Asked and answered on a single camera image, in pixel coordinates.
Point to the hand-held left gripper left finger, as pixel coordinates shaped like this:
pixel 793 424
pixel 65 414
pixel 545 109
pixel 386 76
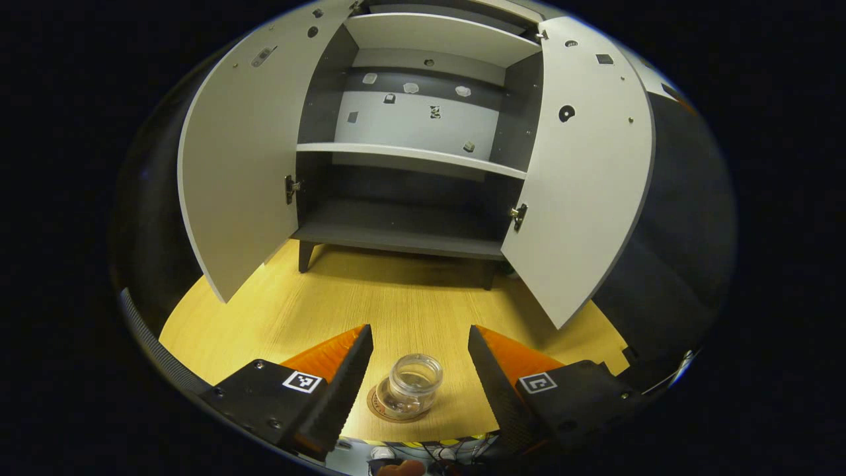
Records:
pixel 330 403

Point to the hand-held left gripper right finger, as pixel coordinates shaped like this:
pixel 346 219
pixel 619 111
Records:
pixel 502 403

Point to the brown round coaster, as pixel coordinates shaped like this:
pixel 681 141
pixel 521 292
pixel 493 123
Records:
pixel 375 404

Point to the clear plastic bottle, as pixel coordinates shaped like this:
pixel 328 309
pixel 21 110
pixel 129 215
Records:
pixel 413 380

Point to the white cabinet door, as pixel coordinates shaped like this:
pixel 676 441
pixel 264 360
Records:
pixel 238 165
pixel 581 198

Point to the dark cabinet leg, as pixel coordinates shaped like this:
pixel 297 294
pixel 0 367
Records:
pixel 489 277
pixel 306 254

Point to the metal door hinge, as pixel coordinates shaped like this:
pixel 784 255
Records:
pixel 542 35
pixel 357 6
pixel 519 217
pixel 291 188

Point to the white cabinet shelf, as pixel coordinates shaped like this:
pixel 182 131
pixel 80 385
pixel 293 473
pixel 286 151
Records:
pixel 436 33
pixel 410 157

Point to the yellow black striped tape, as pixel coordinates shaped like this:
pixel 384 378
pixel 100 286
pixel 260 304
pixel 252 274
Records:
pixel 423 441

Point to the black backdrop cloth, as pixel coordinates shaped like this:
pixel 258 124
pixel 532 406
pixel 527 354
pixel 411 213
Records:
pixel 674 264

